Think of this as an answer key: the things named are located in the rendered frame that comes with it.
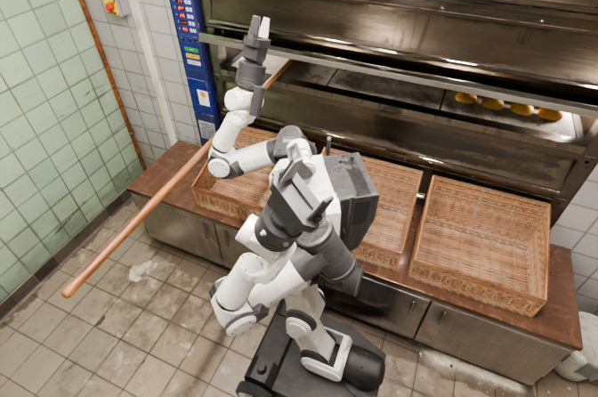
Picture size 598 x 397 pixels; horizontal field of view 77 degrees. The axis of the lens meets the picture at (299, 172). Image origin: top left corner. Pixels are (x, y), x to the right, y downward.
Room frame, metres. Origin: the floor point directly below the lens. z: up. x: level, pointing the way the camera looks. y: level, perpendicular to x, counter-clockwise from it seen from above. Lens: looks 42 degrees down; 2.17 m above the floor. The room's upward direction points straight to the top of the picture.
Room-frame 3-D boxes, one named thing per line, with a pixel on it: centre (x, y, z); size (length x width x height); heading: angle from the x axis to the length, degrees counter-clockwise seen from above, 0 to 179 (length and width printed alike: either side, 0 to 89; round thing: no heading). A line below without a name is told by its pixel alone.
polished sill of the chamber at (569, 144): (1.61, -0.40, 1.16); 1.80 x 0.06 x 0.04; 67
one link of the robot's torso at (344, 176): (0.81, -0.07, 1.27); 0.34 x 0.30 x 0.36; 11
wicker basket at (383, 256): (1.34, -0.31, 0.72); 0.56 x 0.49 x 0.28; 68
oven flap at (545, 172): (1.59, -0.39, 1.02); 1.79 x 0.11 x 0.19; 67
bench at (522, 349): (1.37, -0.17, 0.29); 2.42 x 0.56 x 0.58; 67
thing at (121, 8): (2.14, 1.01, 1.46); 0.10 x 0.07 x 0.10; 67
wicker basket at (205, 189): (1.57, 0.25, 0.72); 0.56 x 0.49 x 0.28; 68
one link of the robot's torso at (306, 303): (0.80, -0.02, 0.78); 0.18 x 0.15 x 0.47; 158
